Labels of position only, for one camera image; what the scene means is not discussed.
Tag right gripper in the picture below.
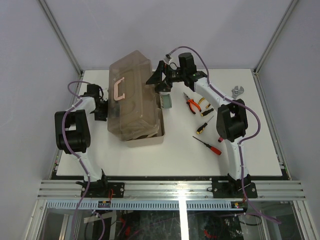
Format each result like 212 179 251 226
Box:
145 61 185 93

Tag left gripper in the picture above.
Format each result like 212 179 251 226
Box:
94 97 122 121

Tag translucent brown toolbox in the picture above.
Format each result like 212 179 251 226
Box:
107 50 165 148

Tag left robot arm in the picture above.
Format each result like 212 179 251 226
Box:
54 82 110 198

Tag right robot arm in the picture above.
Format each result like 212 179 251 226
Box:
146 52 251 198

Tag black yellow screwdriver upper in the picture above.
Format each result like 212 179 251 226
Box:
201 108 215 117

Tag black yellow screwdriver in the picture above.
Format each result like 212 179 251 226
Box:
196 116 214 135
201 108 215 117

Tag black yellow screwdriver lower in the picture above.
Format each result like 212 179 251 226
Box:
196 116 214 135

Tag pink toolbox handle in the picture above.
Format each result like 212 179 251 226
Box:
113 77 126 101

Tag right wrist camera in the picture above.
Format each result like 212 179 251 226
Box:
163 54 172 64

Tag orange handled long-nose pliers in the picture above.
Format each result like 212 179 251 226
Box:
183 92 202 115

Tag red handled adjustable wrench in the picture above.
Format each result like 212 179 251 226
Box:
231 85 245 99

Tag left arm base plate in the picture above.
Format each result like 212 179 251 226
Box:
84 181 125 199

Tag red handled screwdriver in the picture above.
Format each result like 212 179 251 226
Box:
193 136 222 156

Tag right frame post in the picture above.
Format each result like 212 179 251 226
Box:
252 0 300 75

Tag frame post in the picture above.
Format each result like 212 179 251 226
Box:
37 0 83 76
252 0 300 75

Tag left frame post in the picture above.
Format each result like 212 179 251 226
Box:
37 0 83 76

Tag aluminium mounting rail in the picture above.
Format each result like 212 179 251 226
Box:
37 180 306 201

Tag slotted cable duct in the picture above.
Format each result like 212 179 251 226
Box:
47 199 243 212

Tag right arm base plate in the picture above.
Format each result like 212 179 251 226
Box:
211 177 258 199

